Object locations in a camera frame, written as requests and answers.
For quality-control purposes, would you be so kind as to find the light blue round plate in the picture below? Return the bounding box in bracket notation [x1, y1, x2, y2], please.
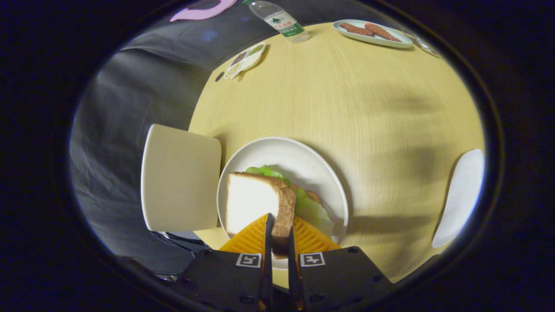
[333, 19, 413, 49]

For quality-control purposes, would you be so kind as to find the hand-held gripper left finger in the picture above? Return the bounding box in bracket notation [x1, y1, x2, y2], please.
[171, 213, 274, 312]

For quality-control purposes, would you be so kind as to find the toasted bread slice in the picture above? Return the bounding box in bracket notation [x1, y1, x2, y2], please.
[225, 172, 297, 250]

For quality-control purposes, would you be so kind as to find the green lettuce leaf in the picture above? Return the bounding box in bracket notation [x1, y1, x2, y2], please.
[245, 165, 334, 238]

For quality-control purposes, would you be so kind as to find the white divided seasoning dish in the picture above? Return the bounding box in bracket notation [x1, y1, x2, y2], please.
[224, 42, 266, 80]

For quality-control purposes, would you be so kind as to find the white square plate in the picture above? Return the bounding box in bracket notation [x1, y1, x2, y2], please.
[432, 149, 485, 248]

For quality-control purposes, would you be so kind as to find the brown meat patty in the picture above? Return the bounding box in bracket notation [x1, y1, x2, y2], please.
[364, 22, 402, 42]
[339, 23, 374, 37]

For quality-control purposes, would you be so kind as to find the cream toaster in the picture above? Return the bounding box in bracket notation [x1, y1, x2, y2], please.
[140, 124, 222, 232]

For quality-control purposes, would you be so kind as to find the white round plate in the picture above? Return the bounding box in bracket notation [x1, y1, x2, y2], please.
[217, 137, 349, 271]

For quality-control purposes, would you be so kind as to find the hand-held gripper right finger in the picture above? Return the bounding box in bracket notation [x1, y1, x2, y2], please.
[287, 217, 396, 312]

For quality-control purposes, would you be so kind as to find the clear plastic water bottle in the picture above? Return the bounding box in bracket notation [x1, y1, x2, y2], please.
[243, 0, 311, 44]

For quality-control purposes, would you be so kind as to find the clear utensil holder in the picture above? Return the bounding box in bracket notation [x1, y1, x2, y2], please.
[401, 26, 439, 57]

